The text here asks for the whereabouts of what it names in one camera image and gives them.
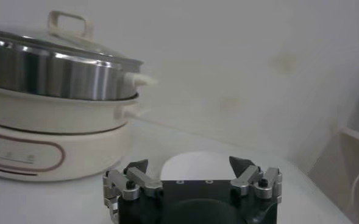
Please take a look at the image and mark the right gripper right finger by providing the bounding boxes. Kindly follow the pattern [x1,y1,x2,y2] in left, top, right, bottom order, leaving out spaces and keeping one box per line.
[229,156,283,201]

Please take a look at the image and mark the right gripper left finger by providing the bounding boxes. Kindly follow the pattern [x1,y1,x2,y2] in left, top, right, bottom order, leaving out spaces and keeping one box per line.
[102,158,164,202]

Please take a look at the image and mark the round glass pot lid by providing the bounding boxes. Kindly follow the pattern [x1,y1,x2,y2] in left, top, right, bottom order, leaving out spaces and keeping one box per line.
[0,10,144,66]

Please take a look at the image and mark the round white plate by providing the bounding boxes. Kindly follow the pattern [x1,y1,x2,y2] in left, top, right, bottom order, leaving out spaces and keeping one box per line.
[160,151,233,181]

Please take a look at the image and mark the cream electric cooker base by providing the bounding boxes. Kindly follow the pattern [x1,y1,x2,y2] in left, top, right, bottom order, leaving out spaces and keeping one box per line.
[0,85,146,183]

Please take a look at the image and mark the white side table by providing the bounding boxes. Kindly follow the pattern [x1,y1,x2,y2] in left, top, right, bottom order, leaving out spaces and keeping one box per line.
[307,126,359,224]

